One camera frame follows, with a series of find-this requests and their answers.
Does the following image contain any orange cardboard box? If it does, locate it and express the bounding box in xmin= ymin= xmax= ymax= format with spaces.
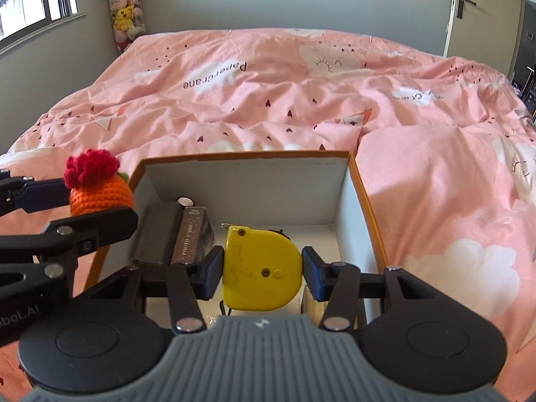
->
xmin=81 ymin=151 xmax=390 ymax=331

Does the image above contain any cream door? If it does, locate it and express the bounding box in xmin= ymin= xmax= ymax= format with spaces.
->
xmin=444 ymin=0 xmax=526 ymax=78

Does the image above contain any pink printed blanket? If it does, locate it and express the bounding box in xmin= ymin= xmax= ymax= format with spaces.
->
xmin=0 ymin=28 xmax=536 ymax=402

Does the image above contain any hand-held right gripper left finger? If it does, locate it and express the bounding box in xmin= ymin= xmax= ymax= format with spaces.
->
xmin=84 ymin=245 xmax=224 ymax=335

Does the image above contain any column of plush toys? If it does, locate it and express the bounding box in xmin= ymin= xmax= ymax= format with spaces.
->
xmin=103 ymin=0 xmax=147 ymax=53

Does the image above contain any yellow tape measure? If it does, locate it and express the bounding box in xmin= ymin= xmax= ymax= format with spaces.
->
xmin=222 ymin=225 xmax=303 ymax=311

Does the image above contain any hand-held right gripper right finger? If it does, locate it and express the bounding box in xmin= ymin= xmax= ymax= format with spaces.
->
xmin=301 ymin=246 xmax=451 ymax=331

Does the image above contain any orange crochet carrot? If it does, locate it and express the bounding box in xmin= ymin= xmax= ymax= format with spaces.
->
xmin=64 ymin=149 xmax=135 ymax=217

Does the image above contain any dark grey gift box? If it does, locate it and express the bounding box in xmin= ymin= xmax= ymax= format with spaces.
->
xmin=130 ymin=201 xmax=215 ymax=269

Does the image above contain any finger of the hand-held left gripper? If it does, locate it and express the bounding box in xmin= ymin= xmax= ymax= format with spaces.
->
xmin=0 ymin=206 xmax=140 ymax=265
xmin=0 ymin=170 xmax=71 ymax=215

